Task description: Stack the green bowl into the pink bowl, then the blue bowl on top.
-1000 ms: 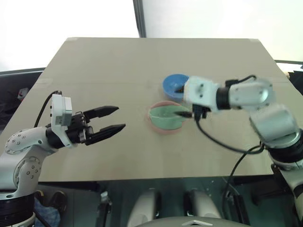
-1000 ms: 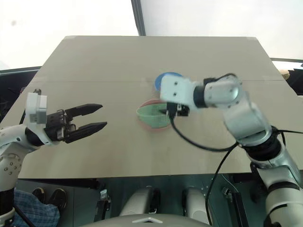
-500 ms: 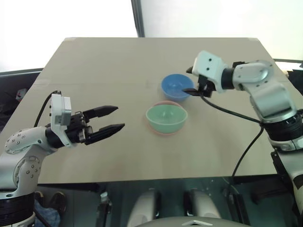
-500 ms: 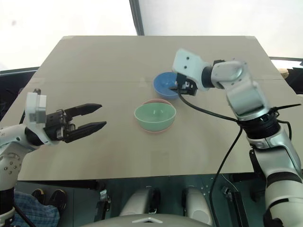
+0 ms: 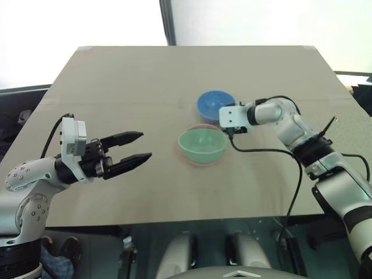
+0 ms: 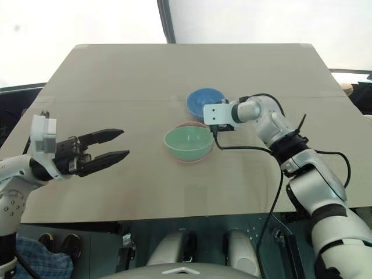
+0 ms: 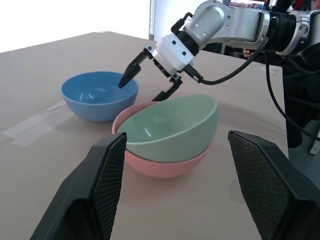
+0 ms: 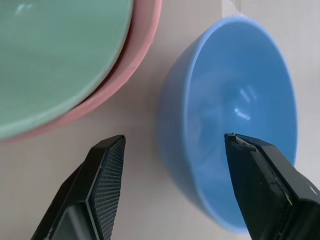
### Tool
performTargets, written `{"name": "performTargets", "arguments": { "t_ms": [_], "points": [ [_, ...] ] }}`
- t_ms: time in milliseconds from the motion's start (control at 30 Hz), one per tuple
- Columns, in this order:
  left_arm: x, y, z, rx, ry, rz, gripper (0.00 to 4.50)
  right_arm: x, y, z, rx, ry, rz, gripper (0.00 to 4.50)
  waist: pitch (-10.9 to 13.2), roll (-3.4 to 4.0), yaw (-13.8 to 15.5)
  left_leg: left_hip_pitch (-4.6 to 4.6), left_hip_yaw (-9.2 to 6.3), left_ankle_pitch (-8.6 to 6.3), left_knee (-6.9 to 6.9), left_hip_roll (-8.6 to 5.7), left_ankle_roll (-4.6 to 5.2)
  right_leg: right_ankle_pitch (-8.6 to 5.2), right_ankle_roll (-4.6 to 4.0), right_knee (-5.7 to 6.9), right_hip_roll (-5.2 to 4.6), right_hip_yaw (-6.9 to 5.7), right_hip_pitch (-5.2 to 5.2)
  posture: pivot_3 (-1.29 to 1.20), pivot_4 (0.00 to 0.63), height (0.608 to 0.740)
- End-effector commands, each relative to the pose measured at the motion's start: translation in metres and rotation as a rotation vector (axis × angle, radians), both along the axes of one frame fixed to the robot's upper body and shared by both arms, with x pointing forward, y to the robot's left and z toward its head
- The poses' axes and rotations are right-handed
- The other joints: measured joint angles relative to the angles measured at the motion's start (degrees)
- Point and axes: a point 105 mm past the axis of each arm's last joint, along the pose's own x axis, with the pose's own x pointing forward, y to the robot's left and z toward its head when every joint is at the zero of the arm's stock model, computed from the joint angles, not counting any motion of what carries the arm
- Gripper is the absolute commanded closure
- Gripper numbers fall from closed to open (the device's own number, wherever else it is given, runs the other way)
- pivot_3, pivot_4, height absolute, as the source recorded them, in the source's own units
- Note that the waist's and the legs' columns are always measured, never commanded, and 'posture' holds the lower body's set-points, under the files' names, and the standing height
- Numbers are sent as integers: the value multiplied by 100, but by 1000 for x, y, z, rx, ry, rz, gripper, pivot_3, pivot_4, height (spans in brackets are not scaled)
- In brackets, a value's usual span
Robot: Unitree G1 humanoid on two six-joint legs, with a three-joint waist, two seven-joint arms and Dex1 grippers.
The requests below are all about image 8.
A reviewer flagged green bowl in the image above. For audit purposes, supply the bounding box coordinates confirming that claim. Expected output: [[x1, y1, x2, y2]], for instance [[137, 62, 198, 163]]
[[0, 0, 134, 140]]

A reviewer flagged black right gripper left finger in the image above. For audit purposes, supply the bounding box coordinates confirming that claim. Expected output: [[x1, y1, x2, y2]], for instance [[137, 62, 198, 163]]
[[30, 134, 127, 240]]

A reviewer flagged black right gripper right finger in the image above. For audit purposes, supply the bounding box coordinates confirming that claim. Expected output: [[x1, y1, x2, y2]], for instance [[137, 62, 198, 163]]
[[223, 132, 320, 240]]

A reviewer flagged pink bowl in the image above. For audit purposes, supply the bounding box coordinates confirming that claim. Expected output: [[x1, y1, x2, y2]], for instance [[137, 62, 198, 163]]
[[0, 0, 164, 145]]

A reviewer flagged blue bowl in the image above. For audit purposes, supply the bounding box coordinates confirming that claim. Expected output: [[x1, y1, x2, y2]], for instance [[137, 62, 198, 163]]
[[156, 16, 300, 234]]

